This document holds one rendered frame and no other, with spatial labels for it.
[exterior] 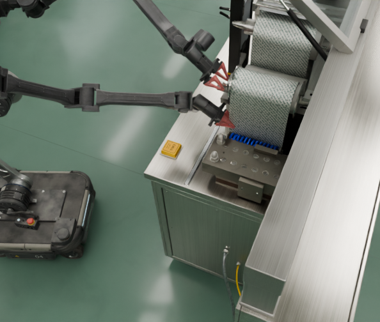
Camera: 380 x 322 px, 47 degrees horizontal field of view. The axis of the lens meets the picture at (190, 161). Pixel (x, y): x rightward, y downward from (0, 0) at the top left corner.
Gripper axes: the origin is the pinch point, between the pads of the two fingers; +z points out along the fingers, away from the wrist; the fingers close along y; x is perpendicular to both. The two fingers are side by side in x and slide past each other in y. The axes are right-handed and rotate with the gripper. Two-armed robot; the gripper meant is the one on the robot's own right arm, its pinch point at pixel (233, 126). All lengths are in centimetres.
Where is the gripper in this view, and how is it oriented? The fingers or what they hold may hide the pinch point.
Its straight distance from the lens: 184.5
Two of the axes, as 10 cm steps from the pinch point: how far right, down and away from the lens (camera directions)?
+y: -4.1, 7.3, -5.4
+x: 4.2, -3.8, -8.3
